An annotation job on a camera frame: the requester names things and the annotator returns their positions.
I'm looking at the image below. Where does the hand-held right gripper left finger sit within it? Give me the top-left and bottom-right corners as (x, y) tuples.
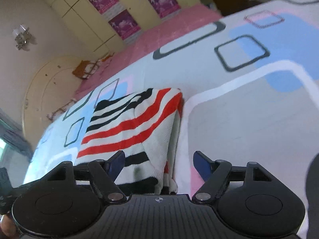
(43, 151), (127, 204)

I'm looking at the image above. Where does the white black red striped sweater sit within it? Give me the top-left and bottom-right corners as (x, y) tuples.
(76, 88), (185, 196)

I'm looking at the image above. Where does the wall lamp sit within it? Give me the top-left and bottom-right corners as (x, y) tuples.
(12, 24), (34, 50)

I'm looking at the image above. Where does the orange white patterned pillow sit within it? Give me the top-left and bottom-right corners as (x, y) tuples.
(72, 52), (115, 79)

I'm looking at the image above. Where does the window frame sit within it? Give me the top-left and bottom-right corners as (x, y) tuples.
(0, 112), (34, 170)

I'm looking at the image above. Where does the red white patterned pillow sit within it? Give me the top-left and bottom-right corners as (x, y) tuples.
(46, 100), (78, 120)

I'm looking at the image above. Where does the cream wardrobe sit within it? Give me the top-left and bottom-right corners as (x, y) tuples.
(48, 0), (220, 46)

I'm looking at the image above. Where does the pink bed sheet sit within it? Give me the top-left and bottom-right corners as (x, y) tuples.
(75, 4), (223, 100)

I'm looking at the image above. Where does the cream rounded headboard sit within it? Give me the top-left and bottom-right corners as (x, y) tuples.
(21, 56), (86, 150)

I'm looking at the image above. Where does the person's left hand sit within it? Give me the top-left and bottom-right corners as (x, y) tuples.
(0, 214), (20, 238)

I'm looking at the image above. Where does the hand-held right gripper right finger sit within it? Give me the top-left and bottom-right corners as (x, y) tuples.
(191, 151), (281, 204)

